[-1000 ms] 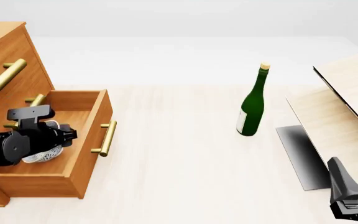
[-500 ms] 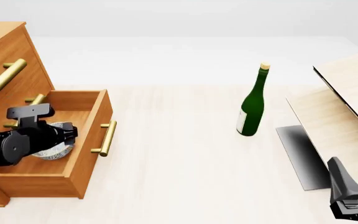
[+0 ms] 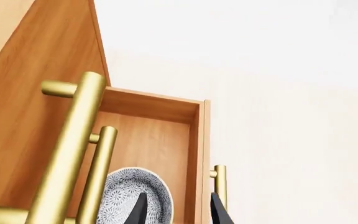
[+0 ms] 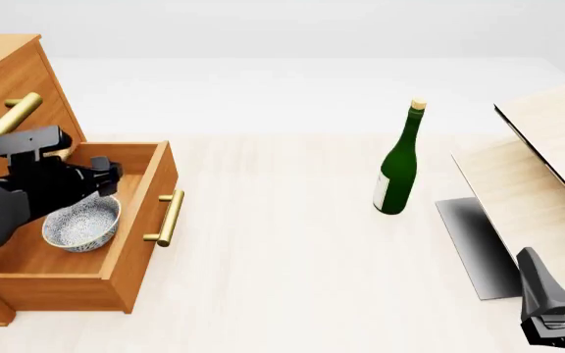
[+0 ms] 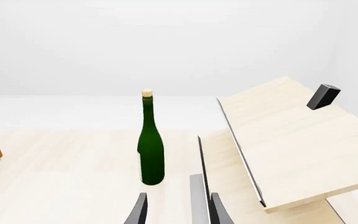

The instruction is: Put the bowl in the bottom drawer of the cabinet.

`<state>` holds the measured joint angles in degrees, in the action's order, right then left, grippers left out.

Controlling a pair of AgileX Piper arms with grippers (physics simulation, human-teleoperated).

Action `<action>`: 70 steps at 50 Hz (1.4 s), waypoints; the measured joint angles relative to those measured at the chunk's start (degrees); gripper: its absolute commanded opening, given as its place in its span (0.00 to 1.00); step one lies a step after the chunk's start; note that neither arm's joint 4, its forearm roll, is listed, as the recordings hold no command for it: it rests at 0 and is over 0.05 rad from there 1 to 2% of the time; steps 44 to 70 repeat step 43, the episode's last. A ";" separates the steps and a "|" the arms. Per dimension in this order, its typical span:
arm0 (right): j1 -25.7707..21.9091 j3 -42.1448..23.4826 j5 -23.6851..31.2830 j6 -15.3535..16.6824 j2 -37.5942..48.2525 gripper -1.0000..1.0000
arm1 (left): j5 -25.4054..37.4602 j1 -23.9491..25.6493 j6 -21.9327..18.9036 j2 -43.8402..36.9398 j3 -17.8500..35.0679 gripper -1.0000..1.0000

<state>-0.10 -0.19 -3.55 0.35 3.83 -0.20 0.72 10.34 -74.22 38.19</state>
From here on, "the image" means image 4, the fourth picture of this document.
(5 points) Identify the green wine bottle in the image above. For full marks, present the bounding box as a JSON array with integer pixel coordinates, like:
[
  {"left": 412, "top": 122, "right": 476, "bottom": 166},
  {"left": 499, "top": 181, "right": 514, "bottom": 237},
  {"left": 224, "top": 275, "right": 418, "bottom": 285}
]
[{"left": 372, "top": 97, "right": 429, "bottom": 217}]

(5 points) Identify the blue white patterned bowl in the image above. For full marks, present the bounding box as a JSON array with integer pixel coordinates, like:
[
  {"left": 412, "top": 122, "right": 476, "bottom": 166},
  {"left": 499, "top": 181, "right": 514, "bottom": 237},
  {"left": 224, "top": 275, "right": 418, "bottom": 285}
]
[{"left": 41, "top": 194, "right": 123, "bottom": 254}]

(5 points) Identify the wooden cabinet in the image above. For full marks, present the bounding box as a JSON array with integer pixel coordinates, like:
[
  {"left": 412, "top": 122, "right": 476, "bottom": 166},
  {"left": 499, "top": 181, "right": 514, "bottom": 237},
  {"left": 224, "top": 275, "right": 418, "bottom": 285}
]
[{"left": 0, "top": 33, "right": 88, "bottom": 328}]

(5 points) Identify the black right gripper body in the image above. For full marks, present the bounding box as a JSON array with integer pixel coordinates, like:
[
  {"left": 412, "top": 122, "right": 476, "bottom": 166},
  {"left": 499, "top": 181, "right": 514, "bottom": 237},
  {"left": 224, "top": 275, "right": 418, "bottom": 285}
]
[{"left": 519, "top": 311, "right": 565, "bottom": 353}]

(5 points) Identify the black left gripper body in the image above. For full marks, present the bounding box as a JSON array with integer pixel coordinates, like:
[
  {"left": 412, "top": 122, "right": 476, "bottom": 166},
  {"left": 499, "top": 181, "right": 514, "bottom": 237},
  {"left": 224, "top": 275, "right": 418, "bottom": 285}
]
[{"left": 83, "top": 155, "right": 125, "bottom": 198}]

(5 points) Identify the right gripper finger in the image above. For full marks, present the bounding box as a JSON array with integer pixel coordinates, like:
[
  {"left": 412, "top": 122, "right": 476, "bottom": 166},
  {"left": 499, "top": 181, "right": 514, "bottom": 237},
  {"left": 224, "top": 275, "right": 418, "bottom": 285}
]
[{"left": 515, "top": 246, "right": 565, "bottom": 322}]

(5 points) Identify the pale wooden rack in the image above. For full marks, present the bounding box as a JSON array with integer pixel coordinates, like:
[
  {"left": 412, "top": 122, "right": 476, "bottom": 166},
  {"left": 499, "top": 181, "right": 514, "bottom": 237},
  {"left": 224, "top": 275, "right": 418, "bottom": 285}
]
[{"left": 450, "top": 73, "right": 565, "bottom": 303}]

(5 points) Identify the brass drawer handle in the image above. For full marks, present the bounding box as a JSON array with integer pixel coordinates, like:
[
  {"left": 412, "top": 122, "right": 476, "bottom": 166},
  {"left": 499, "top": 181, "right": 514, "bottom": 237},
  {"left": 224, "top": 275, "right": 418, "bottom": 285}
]
[
  {"left": 142, "top": 188, "right": 186, "bottom": 248},
  {"left": 41, "top": 141, "right": 76, "bottom": 162},
  {"left": 0, "top": 91, "right": 44, "bottom": 150}
]

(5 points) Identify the open wooden drawer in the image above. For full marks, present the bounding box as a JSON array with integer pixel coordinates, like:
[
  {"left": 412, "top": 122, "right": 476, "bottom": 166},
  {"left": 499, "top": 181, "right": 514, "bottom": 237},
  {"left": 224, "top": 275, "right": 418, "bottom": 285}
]
[{"left": 0, "top": 139, "right": 180, "bottom": 315}]

